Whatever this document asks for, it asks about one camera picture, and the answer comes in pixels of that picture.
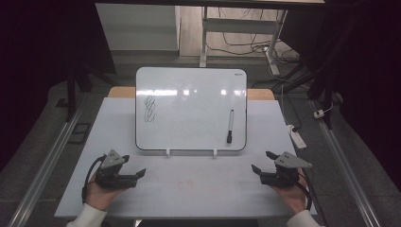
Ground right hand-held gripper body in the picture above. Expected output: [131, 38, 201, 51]
[259, 150, 313, 189]

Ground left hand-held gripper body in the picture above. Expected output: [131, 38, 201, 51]
[95, 148, 139, 191]

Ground black and white marker pen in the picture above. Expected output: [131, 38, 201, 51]
[226, 109, 235, 145]

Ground white whiteboard with black rim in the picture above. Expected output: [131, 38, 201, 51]
[134, 66, 248, 152]

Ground person's right hand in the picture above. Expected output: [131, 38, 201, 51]
[270, 176, 308, 216]

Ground person's left hand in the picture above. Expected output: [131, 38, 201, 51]
[84, 173, 128, 212]

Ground black floor socket hatch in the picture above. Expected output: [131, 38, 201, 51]
[67, 122, 93, 146]

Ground white table cover sheet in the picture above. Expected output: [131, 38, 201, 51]
[54, 96, 318, 219]

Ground wooden table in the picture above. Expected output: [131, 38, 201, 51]
[107, 86, 276, 101]

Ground black metal stand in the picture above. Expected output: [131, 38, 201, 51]
[271, 62, 340, 131]
[56, 64, 118, 123]

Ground dark curtain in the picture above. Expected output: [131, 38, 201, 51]
[279, 0, 401, 183]
[0, 0, 117, 173]

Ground white cabinet panel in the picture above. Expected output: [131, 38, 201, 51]
[95, 3, 182, 52]

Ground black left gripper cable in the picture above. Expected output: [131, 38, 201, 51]
[81, 153, 108, 204]

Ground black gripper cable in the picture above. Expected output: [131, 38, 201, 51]
[81, 153, 108, 204]
[296, 169, 317, 212]

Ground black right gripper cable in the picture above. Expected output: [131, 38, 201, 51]
[296, 169, 317, 212]

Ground aluminium floor rail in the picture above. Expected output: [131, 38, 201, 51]
[7, 94, 88, 227]
[309, 99, 382, 227]

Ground black floor cables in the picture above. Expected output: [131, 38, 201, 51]
[205, 7, 301, 65]

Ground white metal desk frame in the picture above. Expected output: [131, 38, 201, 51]
[199, 6, 288, 77]

